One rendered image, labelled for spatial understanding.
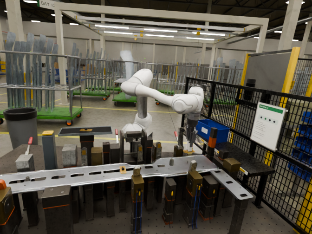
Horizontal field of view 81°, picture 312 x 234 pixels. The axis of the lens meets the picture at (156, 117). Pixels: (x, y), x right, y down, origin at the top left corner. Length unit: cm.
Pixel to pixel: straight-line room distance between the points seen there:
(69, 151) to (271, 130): 137
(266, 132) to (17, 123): 370
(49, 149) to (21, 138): 257
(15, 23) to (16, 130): 543
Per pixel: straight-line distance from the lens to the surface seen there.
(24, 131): 402
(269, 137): 152
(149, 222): 134
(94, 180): 117
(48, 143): 150
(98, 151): 131
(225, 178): 130
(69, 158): 132
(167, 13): 716
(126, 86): 148
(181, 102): 100
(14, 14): 882
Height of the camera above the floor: 166
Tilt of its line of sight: 16 degrees down
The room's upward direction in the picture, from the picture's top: 4 degrees clockwise
